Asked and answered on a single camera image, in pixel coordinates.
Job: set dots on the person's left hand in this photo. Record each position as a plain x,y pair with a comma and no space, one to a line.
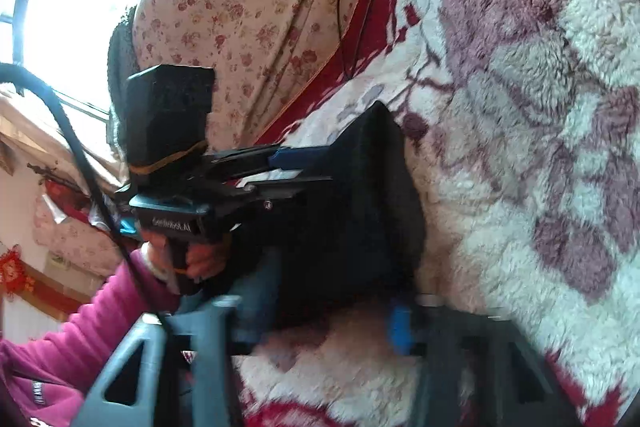
205,262

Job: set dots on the grey fleece cloth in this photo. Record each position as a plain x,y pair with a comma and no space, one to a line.
120,72

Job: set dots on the floral fleece blanket red border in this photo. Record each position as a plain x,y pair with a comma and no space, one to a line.
525,157

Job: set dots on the bright window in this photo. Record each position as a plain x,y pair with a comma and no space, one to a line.
75,17

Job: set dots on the black pants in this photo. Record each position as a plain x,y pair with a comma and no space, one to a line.
370,217

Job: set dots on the person's left forearm pink sleeve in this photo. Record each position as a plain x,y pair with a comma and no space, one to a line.
75,337

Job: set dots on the red wall ornament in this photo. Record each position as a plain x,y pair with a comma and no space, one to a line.
10,272

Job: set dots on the beige floral quilt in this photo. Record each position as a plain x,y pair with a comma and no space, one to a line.
250,7

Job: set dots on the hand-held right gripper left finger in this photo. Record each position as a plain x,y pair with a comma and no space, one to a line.
215,357

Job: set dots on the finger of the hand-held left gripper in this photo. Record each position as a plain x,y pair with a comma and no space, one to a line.
297,157
290,187

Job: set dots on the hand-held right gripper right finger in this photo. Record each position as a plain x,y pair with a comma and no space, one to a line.
400,329

